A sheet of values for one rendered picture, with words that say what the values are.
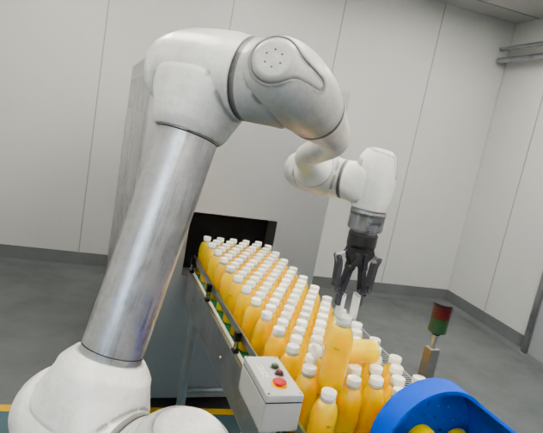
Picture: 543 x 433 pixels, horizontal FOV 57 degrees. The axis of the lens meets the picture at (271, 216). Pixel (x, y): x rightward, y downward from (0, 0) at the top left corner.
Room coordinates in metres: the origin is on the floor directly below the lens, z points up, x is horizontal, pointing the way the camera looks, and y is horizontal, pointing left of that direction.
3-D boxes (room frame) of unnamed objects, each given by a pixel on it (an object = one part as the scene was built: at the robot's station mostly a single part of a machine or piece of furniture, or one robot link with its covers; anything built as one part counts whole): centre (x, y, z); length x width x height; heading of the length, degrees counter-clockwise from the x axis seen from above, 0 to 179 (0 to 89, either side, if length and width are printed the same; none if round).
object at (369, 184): (1.26, -0.23, 1.65); 0.13 x 0.11 x 0.16; 64
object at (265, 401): (1.22, -0.08, 1.05); 0.20 x 0.10 x 0.10; 21
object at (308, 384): (1.30, -0.18, 0.99); 0.07 x 0.07 x 0.19
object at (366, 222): (1.26, -0.24, 1.54); 0.09 x 0.09 x 0.06
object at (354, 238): (1.26, -0.24, 1.47); 0.08 x 0.07 x 0.09; 111
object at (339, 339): (1.26, -0.24, 1.17); 0.07 x 0.07 x 0.19
